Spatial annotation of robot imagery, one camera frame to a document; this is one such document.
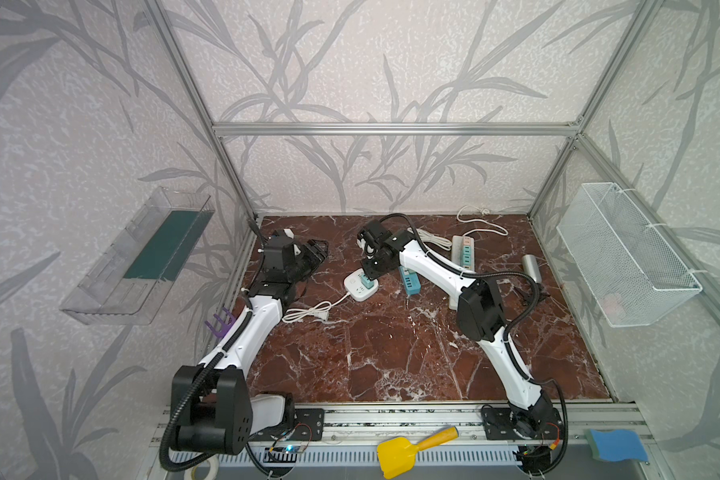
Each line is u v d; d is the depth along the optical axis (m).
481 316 0.58
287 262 0.67
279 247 0.63
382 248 0.71
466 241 1.05
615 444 0.71
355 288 0.96
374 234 0.76
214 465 0.68
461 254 1.02
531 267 1.02
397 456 0.69
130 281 0.64
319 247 0.75
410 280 0.97
